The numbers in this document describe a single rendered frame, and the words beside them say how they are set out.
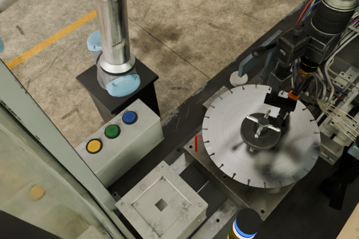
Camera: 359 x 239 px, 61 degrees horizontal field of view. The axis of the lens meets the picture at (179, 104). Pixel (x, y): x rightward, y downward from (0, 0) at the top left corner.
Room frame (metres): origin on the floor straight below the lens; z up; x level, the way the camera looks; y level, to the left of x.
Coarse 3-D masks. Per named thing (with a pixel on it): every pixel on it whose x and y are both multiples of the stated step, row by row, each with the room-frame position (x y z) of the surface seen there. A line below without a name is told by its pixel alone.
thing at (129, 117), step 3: (129, 111) 0.52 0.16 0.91; (126, 114) 0.51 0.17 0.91; (129, 114) 0.51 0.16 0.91; (132, 114) 0.51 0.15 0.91; (123, 117) 0.50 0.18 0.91; (126, 117) 0.50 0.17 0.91; (129, 117) 0.50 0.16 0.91; (132, 117) 0.50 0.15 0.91; (135, 117) 0.50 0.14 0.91; (126, 120) 0.49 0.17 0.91; (129, 120) 0.49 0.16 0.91; (132, 120) 0.49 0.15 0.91
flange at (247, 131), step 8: (248, 120) 0.42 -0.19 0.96; (272, 120) 0.42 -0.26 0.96; (240, 128) 0.40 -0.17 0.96; (248, 128) 0.40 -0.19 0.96; (256, 128) 0.39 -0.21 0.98; (248, 136) 0.37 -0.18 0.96; (264, 136) 0.37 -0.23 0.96; (272, 136) 0.37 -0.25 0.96; (248, 144) 0.35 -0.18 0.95; (256, 144) 0.35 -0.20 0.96; (264, 144) 0.34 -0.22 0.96; (272, 144) 0.34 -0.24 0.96
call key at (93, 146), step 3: (93, 141) 0.43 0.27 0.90; (96, 141) 0.43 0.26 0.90; (90, 144) 0.42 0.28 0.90; (93, 144) 0.42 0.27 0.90; (96, 144) 0.42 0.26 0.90; (99, 144) 0.42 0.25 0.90; (90, 147) 0.41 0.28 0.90; (93, 147) 0.41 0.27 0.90; (96, 147) 0.41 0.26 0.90; (99, 147) 0.41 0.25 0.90; (90, 150) 0.40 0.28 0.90; (93, 150) 0.40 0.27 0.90; (96, 150) 0.40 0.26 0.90
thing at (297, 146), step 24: (240, 96) 0.52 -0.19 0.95; (264, 96) 0.51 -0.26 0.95; (216, 120) 0.44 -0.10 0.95; (240, 120) 0.43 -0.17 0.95; (288, 120) 0.42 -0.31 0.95; (216, 144) 0.36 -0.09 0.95; (240, 144) 0.36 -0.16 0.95; (288, 144) 0.34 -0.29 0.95; (312, 144) 0.34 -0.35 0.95; (240, 168) 0.29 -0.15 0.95; (264, 168) 0.28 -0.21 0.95; (288, 168) 0.27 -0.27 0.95
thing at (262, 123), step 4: (268, 112) 0.42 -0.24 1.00; (248, 116) 0.41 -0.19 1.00; (264, 116) 0.41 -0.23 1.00; (252, 120) 0.40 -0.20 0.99; (256, 120) 0.40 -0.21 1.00; (260, 120) 0.40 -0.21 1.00; (264, 120) 0.39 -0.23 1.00; (268, 120) 0.39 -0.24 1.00; (256, 124) 0.40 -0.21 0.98; (260, 124) 0.38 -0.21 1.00; (264, 124) 0.38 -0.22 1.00; (268, 124) 0.38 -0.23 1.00; (260, 128) 0.37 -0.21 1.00; (264, 128) 0.38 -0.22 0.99; (272, 128) 0.37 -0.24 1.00; (276, 128) 0.37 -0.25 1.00; (256, 132) 0.36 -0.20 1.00; (260, 132) 0.36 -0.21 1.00; (256, 136) 0.35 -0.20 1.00
